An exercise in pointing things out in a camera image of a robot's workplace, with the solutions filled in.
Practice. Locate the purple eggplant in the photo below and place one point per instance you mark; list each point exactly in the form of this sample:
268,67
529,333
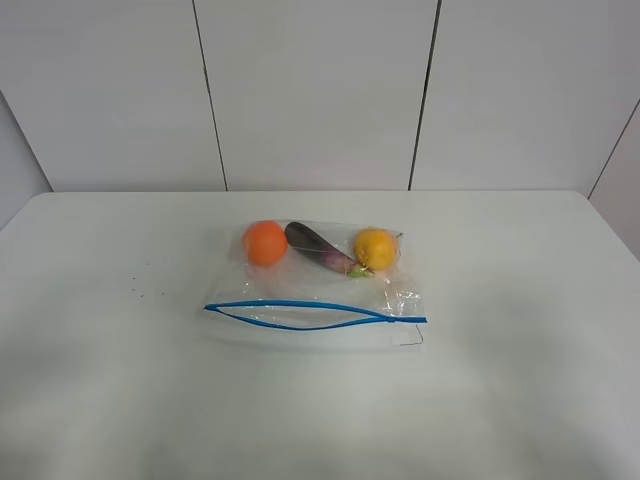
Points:
315,248

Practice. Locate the yellow lemon fruit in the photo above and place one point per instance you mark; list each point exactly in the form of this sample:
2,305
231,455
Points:
375,248

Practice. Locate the clear blue-zip plastic bag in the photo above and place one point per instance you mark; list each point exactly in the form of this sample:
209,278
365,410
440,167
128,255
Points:
296,304

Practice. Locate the orange fruit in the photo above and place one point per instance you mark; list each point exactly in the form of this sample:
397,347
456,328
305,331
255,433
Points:
264,243

